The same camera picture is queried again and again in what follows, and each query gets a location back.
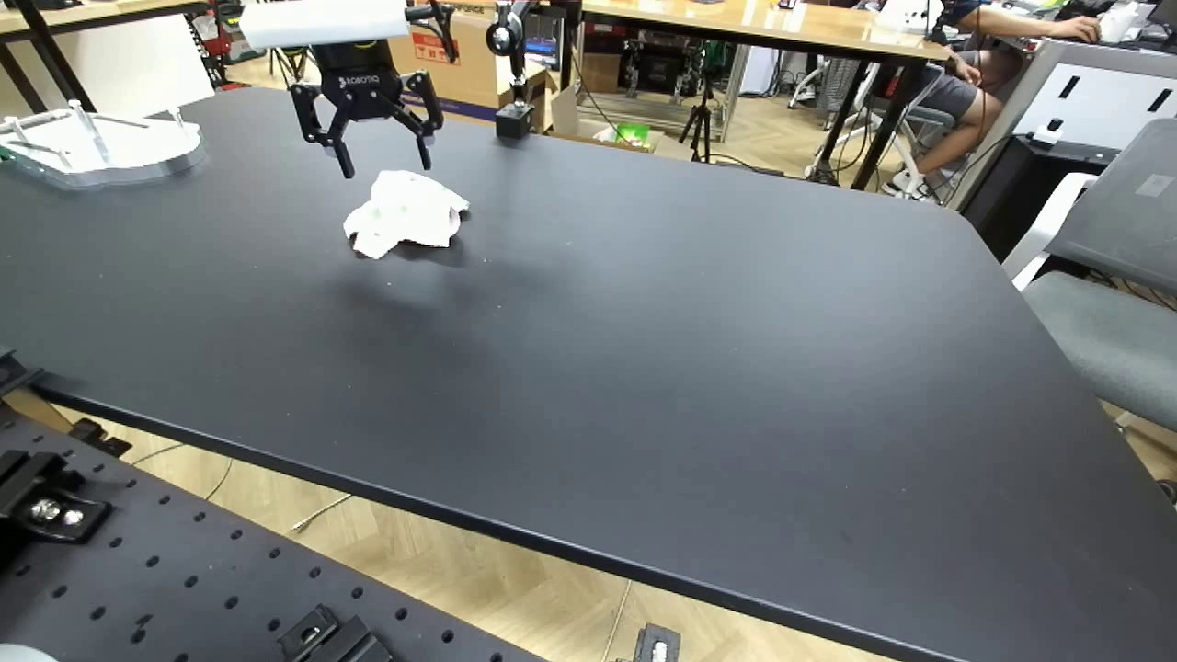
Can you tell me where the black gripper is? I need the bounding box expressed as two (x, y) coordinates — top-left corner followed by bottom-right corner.
(286, 39), (447, 185)

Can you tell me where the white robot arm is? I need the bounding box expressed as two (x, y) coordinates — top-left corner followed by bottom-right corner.
(238, 0), (453, 175)

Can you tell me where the white crumpled cloth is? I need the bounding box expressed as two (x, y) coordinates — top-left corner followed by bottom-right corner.
(344, 168), (470, 261)

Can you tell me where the cardboard box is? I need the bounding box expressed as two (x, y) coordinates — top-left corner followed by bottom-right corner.
(392, 6), (501, 117)

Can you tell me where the small black tripod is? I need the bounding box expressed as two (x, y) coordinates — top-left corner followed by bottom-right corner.
(682, 86), (713, 161)

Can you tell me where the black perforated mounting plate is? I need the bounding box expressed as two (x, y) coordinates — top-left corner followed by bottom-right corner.
(0, 413), (537, 662)

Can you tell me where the wooden desk background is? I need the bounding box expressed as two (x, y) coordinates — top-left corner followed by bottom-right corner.
(582, 0), (949, 191)

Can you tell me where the seated person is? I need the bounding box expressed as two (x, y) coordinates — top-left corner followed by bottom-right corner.
(918, 0), (1099, 175)

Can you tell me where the grey office chair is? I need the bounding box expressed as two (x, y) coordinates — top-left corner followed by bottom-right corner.
(1023, 117), (1177, 428)

